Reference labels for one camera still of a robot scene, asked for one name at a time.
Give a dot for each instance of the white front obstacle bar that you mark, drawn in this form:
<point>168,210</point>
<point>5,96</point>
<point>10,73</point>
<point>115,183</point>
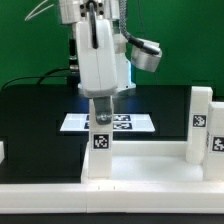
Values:
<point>113,198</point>

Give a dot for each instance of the white left obstacle block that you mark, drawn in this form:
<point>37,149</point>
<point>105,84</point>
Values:
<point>2,154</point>

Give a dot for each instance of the marker tag base plate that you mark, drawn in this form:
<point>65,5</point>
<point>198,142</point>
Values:
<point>74,122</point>

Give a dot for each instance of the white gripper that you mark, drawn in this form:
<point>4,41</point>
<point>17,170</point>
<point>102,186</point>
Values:
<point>97,67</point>

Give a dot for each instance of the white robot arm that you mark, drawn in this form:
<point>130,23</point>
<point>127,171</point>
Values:
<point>74,11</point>

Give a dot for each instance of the white desk top tray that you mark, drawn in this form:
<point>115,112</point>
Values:
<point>149,162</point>

